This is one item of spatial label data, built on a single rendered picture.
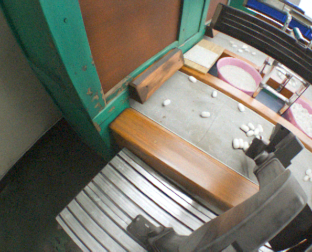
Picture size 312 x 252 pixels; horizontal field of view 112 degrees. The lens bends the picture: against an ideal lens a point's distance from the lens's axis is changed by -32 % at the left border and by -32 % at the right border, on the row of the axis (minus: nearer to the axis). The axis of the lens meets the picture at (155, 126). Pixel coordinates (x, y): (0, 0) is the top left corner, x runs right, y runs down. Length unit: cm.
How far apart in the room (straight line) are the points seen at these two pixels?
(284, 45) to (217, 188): 43
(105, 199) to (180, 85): 53
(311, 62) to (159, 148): 49
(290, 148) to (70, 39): 52
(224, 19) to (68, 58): 38
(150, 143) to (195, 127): 18
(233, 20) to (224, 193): 47
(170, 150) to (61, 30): 41
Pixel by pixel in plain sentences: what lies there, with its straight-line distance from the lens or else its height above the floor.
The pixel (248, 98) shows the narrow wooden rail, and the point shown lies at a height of 76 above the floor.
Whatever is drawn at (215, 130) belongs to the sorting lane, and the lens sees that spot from 58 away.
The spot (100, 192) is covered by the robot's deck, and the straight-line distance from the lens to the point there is 56.
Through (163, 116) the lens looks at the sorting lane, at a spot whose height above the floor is 74.
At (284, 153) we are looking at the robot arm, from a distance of 41.
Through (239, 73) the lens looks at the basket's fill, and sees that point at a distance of 91.
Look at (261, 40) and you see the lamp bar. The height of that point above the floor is 107.
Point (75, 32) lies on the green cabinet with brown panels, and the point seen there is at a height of 109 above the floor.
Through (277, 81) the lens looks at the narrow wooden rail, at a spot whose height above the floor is 76.
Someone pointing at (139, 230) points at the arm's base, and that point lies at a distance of 52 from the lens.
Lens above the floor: 120
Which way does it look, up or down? 59 degrees down
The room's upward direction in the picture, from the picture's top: 3 degrees clockwise
